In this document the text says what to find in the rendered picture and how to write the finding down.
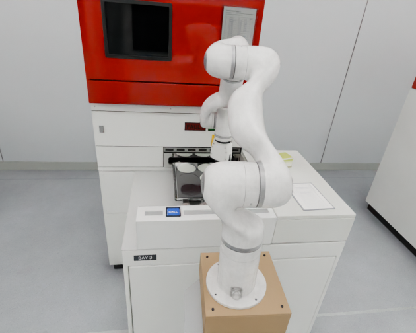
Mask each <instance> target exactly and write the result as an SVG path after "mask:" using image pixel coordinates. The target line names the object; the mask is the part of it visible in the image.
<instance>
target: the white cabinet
mask: <svg viewBox="0 0 416 333"><path fill-rule="evenodd" d="M344 245H345V241H344V240H333V241H317V242H285V243H271V244H270V245H262V248H261V252H263V251H269V253H270V256H271V259H272V261H273V264H274V266H275V269H276V272H277V275H278V277H279V281H280V282H281V286H282V288H283V291H284V293H285V297H286V299H287V302H288V304H289V307H290V310H291V312H292V314H291V317H290V320H289V323H288V326H287V328H288V331H289V333H310V331H311V329H312V326H313V324H314V321H315V319H316V316H317V314H318V311H319V309H320V306H321V304H322V301H323V299H324V296H325V294H326V291H327V288H328V285H329V283H330V281H331V278H332V275H333V273H334V271H335V267H336V266H337V263H338V260H339V257H340V256H341V253H342V250H343V247H344ZM205 252H220V247H206V248H175V249H158V250H126V251H122V258H123V272H124V281H125V296H126V304H127V319H128V327H129V333H185V329H184V291H185V290H186V289H187V288H188V287H189V286H191V285H192V284H193V283H195V282H196V281H197V280H198V279H199V262H200V254H201V253H205Z"/></svg>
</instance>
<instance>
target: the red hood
mask: <svg viewBox="0 0 416 333"><path fill-rule="evenodd" d="M264 7H265V0H77V8H78V14H79V25H80V31H81V42H82V47H83V58H84V64H85V75H86V80H87V91H88V102H89V103H94V104H133V105H153V106H192V107H202V105H203V103H204V102H205V101H206V99H207V98H208V97H210V96H211V95H212V94H215V93H217V92H219V87H220V80H221V79H220V78H216V77H213V76H211V75H210V74H208V72H206V70H205V68H204V56H205V52H206V51H207V49H208V48H209V46H210V45H212V44H213V43H215V42H217V41H219V40H225V39H230V38H232V37H234V36H242V37H243V38H245V39H246V41H247V42H248V44H249V46H259V42H260V34H261V25H262V20H263V12H264Z"/></svg>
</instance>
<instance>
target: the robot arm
mask: <svg viewBox="0 0 416 333"><path fill-rule="evenodd" d="M280 64H281V63H280V60H279V56H278V55H277V53H276V52H275V51H274V50H273V49H271V48H268V47H264V46H249V44H248V42H247V41H246V39H245V38H243V37H242V36H234V37H232V38H230V39H225V40H219V41H217V42H215V43H213V44H212V45H210V46H209V48H208V49H207V51H206V52H205V56H204V68H205V70H206V72H208V74H210V75H211V76H213V77H216V78H220V79H221V80H220V87H219V92H216V93H215V94H212V95H211V96H210V97H208V98H207V99H206V101H205V102H204V103H203V105H202V107H201V112H200V125H201V127H203V128H207V129H214V130H215V132H214V135H215V138H214V140H213V143H212V146H211V158H213V159H214V160H215V163H212V164H210V165H209V166H208V167H207V168H206V169H205V170H204V172H203V174H202V177H201V192H202V194H203V197H204V200H205V201H206V203H207V205H208V206H209V207H210V208H211V210H212V211H213V212H214V213H215V214H216V215H217V216H218V217H219V218H220V219H221V223H222V230H221V245H220V252H219V261H218V262H217V263H215V264H214V265H213V266H211V268H210V269H209V271H208V272H207V277H206V286H207V290H208V292H209V294H210V295H211V296H212V298H214V300H215V301H216V302H218V303H219V304H221V305H222V306H224V307H228V308H230V309H238V310H242V309H249V308H252V307H254V306H256V305H257V304H258V303H260V302H261V300H262V299H263V297H264V296H265V292H266V281H265V278H264V276H263V274H262V273H261V272H260V270H259V269H258V266H259V262H260V254H261V248H262V244H263V236H264V223H263V220H262V219H261V217H259V216H258V215H256V214H255V213H253V212H251V211H249V210H247V209H245V208H276V207H281V206H282V205H285V204H286V203H287V202H288V201H289V200H290V198H291V196H292V193H293V180H292V177H291V174H290V171H289V169H288V167H287V165H286V164H285V162H284V160H283V159H282V157H281V156H280V154H279V153H278V152H277V150H276V149H275V148H274V146H273V144H272V143H271V142H270V140H269V138H268V136H267V133H266V130H265V125H264V120H263V103H262V100H263V94H264V92H265V91H266V90H267V89H268V88H269V87H270V86H271V85H272V83H273V82H274V80H276V78H277V76H278V74H279V70H280ZM244 80H246V81H247V82H246V83H244V84H243V81H244ZM242 84H243V85H242ZM216 109H217V111H216V112H213V111H214V110H216ZM232 138H233V139H234V140H235V142H236V143H237V144H238V145H239V146H240V147H241V148H243V149H244V150H245V151H247V152H248V153H249V154H250V155H251V156H252V157H253V158H254V160H255V162H248V161H231V158H232Z"/></svg>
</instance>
